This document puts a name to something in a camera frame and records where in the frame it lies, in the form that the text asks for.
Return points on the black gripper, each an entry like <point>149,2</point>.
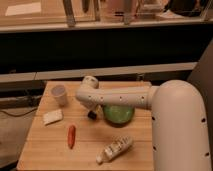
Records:
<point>92,115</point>

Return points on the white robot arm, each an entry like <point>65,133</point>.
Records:
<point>180,137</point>

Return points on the orange carrot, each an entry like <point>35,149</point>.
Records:
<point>71,136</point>

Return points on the green bowl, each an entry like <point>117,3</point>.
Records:
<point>118,114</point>

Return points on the wooden table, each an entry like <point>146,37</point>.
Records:
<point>46,147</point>

